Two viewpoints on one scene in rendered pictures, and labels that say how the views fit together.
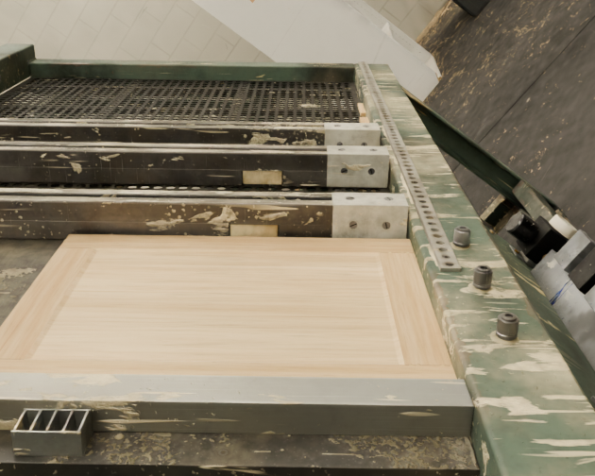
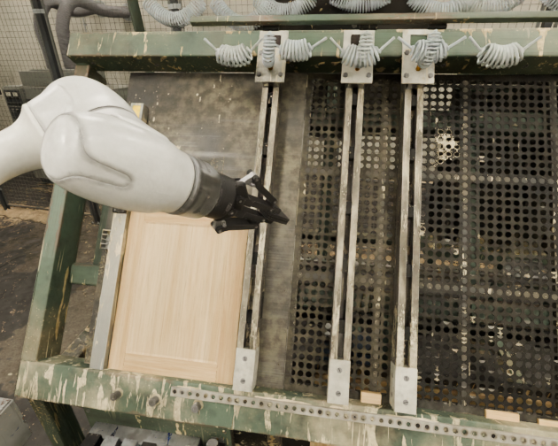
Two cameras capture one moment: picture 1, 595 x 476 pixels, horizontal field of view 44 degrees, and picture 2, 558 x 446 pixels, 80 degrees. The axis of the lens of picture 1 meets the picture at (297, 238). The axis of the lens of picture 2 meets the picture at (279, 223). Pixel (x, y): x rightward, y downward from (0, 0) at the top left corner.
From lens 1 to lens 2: 1.52 m
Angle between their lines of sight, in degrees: 74
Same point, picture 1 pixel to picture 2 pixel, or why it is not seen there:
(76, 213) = not seen: hidden behind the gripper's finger
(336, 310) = (166, 334)
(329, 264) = (207, 337)
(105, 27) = not seen: outside the picture
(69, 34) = not seen: outside the picture
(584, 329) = (139, 434)
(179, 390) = (109, 275)
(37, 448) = (104, 236)
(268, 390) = (104, 303)
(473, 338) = (119, 380)
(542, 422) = (73, 386)
